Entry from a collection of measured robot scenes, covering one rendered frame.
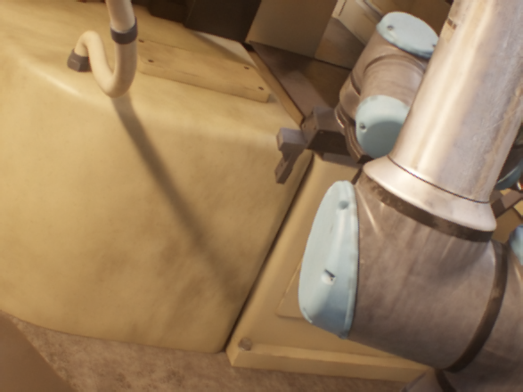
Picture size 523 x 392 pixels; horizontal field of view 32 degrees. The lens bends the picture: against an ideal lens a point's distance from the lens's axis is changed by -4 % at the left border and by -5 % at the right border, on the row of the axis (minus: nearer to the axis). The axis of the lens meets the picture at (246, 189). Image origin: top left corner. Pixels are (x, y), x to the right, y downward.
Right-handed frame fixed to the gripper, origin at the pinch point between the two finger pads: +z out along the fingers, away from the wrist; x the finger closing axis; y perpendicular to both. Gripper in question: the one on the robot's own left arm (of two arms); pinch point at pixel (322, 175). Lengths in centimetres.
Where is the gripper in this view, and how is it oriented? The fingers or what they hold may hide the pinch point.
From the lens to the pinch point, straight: 150.2
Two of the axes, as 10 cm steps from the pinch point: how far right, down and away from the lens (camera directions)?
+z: -3.2, 5.8, 7.5
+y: -0.8, -8.0, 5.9
